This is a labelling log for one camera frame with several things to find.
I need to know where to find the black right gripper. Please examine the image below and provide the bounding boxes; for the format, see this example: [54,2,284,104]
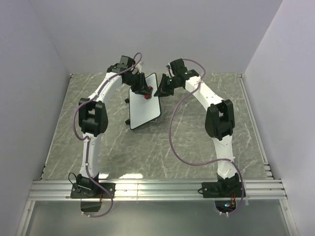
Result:
[154,75,178,99]

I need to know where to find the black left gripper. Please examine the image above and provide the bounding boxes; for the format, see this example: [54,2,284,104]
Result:
[126,74,152,98]

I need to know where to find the red and black eraser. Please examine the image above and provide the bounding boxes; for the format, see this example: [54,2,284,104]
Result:
[144,86,153,99]

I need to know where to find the small black-framed whiteboard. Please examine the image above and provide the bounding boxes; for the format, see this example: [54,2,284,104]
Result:
[127,73,161,130]

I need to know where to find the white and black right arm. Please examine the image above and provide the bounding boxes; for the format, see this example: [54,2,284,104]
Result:
[155,59,242,198]

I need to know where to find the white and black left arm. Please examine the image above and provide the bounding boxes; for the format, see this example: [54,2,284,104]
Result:
[73,56,154,198]

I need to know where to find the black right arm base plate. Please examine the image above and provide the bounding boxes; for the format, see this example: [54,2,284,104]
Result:
[197,181,246,198]

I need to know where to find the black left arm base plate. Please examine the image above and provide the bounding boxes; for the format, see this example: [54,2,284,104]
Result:
[70,182,116,199]

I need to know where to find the aluminium right side rail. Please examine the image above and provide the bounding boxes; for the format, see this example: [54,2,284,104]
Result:
[237,74,275,179]

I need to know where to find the aluminium rail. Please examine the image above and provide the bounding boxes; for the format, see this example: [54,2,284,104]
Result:
[28,179,287,202]
[237,74,275,179]

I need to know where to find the aluminium front rail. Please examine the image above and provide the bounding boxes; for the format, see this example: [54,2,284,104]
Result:
[28,179,287,202]

